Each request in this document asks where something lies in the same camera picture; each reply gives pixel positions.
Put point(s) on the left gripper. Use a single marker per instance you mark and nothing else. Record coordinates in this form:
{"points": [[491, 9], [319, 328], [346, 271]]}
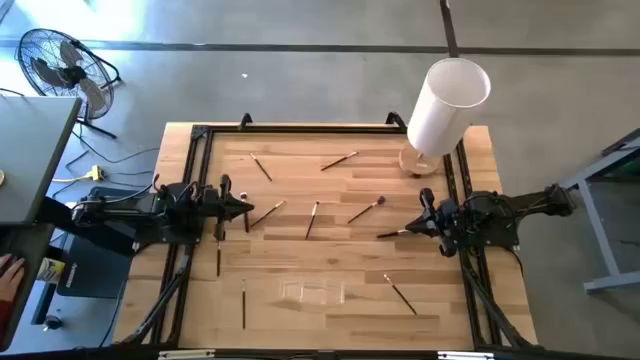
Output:
{"points": [[217, 205]]}

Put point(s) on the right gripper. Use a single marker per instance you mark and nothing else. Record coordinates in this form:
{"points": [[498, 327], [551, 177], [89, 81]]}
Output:
{"points": [[445, 225]]}

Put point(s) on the white round head makeup brush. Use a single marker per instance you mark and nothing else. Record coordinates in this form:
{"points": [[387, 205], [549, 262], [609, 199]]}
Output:
{"points": [[392, 233]]}

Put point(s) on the dark red head makeup brush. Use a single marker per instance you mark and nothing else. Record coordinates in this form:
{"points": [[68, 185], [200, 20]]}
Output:
{"points": [[366, 209]]}

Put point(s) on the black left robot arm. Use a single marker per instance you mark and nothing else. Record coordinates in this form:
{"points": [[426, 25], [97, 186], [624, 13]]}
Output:
{"points": [[150, 210]]}

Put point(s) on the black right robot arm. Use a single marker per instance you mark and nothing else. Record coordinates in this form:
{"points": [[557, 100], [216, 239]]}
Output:
{"points": [[500, 215]]}

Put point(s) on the person's forearm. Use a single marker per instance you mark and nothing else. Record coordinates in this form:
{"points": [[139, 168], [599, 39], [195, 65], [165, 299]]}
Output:
{"points": [[4, 320]]}

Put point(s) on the clear plastic container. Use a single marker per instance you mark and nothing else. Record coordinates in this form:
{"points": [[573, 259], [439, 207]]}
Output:
{"points": [[312, 292]]}

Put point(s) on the white shade wooden base lamp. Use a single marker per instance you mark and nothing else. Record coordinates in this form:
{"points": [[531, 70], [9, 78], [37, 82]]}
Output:
{"points": [[445, 110]]}

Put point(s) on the yellow power plug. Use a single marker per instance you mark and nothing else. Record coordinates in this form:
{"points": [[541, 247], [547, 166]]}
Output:
{"points": [[96, 173]]}

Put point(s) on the black computer case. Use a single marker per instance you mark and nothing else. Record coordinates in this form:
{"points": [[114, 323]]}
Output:
{"points": [[90, 272]]}

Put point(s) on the grey metal side table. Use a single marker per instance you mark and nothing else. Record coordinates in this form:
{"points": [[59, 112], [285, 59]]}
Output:
{"points": [[595, 220]]}

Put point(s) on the yellow white label box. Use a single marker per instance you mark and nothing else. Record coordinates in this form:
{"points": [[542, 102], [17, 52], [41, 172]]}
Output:
{"points": [[50, 270]]}

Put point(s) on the grey desk top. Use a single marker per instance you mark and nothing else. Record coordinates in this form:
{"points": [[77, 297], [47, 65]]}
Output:
{"points": [[30, 155]]}

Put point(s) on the dark desk with mouse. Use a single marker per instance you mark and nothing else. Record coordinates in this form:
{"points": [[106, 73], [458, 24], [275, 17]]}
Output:
{"points": [[30, 260]]}

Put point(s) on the black floor fan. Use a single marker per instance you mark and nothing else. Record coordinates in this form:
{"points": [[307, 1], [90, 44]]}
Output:
{"points": [[65, 75]]}

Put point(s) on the black round caster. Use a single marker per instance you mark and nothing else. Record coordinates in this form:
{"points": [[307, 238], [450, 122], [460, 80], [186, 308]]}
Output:
{"points": [[52, 322]]}

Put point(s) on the person's hand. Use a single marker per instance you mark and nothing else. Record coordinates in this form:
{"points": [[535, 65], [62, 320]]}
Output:
{"points": [[11, 277]]}

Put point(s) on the black aluminium table frame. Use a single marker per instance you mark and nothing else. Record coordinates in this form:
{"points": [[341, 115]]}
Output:
{"points": [[325, 129]]}

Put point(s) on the silver edge bracket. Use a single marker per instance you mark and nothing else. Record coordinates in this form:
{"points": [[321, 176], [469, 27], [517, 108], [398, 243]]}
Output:
{"points": [[185, 354], [465, 355]]}

